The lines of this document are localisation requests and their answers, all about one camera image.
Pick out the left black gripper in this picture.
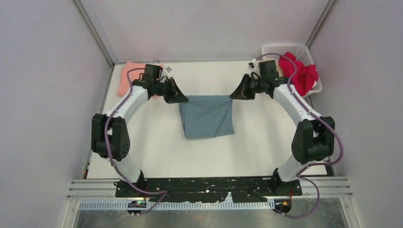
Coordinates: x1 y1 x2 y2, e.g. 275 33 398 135
154 77 188 104

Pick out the beige t shirt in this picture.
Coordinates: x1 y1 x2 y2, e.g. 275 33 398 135
275 60 284 77

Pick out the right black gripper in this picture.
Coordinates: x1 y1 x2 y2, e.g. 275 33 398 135
230 74 266 101

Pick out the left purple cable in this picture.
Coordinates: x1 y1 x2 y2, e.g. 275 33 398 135
104 67 168 216

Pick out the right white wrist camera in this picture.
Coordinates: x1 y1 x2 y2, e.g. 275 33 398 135
248 58 260 75

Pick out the white slotted cable duct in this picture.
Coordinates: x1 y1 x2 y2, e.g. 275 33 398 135
78 199 275 211

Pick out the folded salmon pink t shirt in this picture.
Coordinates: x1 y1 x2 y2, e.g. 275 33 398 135
116 62 146 97

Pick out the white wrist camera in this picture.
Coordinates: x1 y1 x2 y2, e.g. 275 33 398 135
248 58 260 75
160 66 172 82

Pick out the red t shirt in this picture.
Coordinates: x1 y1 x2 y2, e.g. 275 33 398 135
278 52 319 96

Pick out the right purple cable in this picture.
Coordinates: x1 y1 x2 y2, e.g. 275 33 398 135
255 53 345 219

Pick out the purple cable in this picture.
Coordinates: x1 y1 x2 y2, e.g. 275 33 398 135
104 67 168 216
255 53 345 219

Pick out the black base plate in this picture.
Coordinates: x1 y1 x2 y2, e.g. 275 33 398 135
114 176 302 203

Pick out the blue t shirt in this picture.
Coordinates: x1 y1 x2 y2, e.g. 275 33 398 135
179 95 235 139

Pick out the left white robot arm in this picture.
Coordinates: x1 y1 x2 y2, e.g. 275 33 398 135
91 64 189 197

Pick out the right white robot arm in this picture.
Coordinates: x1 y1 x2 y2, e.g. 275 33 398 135
230 60 335 195

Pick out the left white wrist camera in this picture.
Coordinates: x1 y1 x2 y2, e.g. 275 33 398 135
160 66 172 82

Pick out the white plastic laundry basket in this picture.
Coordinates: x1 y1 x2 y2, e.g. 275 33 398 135
261 43 323 97

